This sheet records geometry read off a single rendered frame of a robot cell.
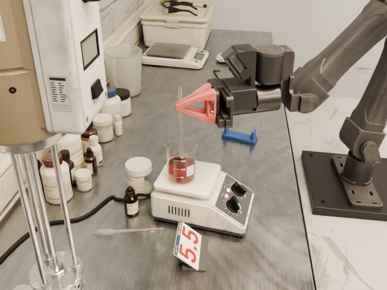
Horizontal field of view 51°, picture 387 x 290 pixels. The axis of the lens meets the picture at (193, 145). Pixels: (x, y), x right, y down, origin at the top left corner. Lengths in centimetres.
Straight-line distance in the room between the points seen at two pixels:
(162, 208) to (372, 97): 49
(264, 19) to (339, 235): 153
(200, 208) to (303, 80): 32
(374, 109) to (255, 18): 140
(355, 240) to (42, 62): 72
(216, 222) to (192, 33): 118
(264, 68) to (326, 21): 152
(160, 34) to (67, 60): 156
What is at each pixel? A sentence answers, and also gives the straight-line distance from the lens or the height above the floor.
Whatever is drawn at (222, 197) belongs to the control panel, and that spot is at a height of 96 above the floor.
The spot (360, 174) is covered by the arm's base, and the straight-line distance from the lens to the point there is 100.
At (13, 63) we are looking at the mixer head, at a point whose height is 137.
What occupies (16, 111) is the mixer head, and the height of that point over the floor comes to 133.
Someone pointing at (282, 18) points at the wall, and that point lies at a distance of 225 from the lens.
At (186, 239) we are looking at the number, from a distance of 81.
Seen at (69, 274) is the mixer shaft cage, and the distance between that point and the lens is 57.
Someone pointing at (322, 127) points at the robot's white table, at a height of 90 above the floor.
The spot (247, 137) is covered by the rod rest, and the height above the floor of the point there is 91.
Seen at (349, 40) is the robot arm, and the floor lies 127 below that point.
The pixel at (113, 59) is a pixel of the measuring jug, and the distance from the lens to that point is 137.
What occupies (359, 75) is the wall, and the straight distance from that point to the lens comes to 241.
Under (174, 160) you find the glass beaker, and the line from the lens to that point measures 80.
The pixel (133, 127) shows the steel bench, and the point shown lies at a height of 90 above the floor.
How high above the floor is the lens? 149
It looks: 31 degrees down
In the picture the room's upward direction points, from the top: 1 degrees clockwise
